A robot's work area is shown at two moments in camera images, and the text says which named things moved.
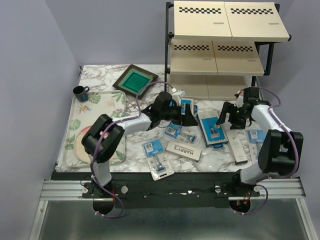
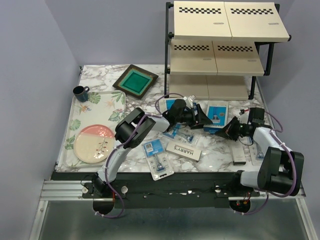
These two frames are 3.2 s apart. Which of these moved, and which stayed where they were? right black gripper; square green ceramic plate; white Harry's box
Moved: right black gripper
Stayed: white Harry's box; square green ceramic plate
